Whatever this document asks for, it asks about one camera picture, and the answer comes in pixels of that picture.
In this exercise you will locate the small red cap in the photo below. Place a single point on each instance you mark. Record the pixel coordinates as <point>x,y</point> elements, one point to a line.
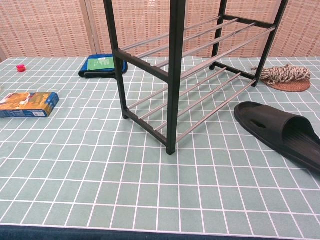
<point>21,68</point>

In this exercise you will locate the blue green pouch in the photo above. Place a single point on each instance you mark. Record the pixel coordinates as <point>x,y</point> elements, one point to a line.
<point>100,72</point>

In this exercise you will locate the green booklet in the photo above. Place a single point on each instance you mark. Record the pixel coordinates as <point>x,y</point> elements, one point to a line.
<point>100,63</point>

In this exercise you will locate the blue and orange carton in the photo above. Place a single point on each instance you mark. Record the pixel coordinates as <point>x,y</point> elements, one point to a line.
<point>25,105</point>

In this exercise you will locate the green checked tablecloth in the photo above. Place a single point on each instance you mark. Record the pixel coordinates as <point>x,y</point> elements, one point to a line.
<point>100,175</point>

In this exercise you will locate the round woven brown coaster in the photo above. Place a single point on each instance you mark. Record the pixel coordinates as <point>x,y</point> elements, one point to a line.
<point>287,87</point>

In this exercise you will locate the black metal shoe rack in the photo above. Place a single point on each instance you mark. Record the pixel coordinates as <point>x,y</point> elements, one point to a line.
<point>175,75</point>

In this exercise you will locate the black rubber slipper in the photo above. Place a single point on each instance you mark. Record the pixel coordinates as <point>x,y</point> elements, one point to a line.
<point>265,117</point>

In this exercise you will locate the bamboo folding screen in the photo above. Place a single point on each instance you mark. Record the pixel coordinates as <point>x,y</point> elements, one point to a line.
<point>50,25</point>

